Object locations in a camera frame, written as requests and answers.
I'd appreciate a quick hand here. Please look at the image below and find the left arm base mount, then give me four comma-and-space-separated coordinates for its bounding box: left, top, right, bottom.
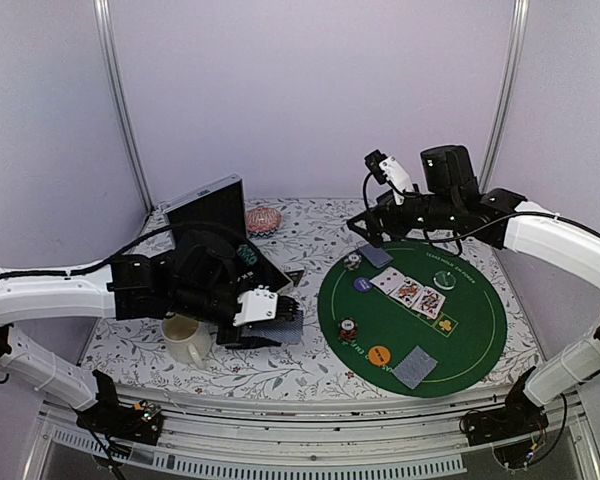
76, 370, 164, 446

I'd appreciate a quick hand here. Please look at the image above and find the red black poker chip stack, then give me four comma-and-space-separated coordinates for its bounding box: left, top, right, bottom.
338, 318, 358, 343

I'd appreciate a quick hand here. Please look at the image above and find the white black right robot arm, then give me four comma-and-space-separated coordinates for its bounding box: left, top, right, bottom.
347, 145, 600, 436

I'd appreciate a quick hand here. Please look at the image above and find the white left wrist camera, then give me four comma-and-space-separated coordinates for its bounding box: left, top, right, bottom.
233, 286, 279, 327

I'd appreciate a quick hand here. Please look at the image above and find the cream ceramic mug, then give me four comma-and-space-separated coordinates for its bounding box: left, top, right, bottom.
161, 315, 212, 370

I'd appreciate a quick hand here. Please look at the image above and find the left aluminium post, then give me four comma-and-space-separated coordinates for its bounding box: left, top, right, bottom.
93, 0, 154, 213

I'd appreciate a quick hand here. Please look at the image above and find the aluminium frame rail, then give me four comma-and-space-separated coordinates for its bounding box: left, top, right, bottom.
20, 386, 600, 479

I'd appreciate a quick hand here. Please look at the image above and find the right aluminium post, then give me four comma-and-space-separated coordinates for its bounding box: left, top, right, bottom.
479, 0, 530, 189

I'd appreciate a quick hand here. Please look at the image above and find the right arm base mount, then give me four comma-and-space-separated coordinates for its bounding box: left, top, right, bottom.
459, 401, 549, 446

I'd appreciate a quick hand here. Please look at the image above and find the aluminium post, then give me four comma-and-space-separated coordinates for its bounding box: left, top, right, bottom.
93, 0, 154, 213
479, 0, 530, 189

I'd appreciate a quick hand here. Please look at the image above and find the clear glass dealer button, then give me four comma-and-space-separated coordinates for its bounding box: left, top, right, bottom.
433, 270, 457, 291

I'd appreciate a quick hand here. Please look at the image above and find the purple small blind button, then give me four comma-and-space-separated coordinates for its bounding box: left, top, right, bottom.
354, 277, 373, 293

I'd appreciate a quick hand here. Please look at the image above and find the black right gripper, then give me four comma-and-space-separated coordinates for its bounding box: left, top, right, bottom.
348, 189, 461, 247

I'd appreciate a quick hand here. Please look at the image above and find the white floral tablecloth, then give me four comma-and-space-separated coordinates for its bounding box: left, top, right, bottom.
82, 199, 543, 400

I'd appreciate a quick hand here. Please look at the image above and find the blue playing card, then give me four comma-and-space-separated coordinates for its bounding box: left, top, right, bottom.
402, 346, 438, 389
358, 244, 393, 268
392, 360, 411, 387

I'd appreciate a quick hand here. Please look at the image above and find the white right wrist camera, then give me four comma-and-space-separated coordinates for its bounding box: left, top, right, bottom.
364, 150, 413, 194

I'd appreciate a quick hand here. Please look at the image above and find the face-up court card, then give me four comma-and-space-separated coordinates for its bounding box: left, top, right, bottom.
412, 287, 446, 319
390, 277, 424, 308

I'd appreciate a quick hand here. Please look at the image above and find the green round poker mat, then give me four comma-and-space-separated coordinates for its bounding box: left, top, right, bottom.
317, 241, 508, 398

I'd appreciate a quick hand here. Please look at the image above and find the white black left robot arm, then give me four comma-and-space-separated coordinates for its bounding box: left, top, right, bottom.
0, 221, 300, 434

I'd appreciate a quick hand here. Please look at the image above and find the orange big blind button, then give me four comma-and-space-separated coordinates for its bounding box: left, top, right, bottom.
367, 345, 391, 367

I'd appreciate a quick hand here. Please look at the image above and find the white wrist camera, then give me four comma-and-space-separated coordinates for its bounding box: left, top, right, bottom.
233, 286, 279, 327
364, 150, 413, 194

